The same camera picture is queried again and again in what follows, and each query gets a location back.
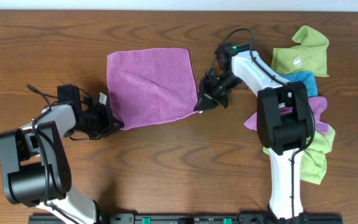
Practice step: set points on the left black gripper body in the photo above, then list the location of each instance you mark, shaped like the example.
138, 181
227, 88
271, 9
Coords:
103, 119

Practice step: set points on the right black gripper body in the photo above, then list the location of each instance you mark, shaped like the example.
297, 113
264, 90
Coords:
210, 93

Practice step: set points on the purple cloth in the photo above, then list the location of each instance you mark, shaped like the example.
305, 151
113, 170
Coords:
318, 105
151, 86

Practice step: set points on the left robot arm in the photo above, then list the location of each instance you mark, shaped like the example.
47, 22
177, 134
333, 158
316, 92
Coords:
34, 166

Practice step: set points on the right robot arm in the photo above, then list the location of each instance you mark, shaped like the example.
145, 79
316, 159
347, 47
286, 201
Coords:
285, 121

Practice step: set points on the blue cloth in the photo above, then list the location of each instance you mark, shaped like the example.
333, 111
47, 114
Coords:
307, 78

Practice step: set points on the upper green cloth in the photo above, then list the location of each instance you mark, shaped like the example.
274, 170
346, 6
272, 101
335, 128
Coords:
310, 54

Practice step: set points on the green cloth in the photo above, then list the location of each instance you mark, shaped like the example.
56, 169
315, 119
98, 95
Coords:
314, 163
310, 54

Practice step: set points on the lower green cloth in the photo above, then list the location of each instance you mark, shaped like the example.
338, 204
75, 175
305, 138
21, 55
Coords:
314, 163

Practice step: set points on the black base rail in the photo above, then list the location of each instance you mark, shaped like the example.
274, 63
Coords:
242, 218

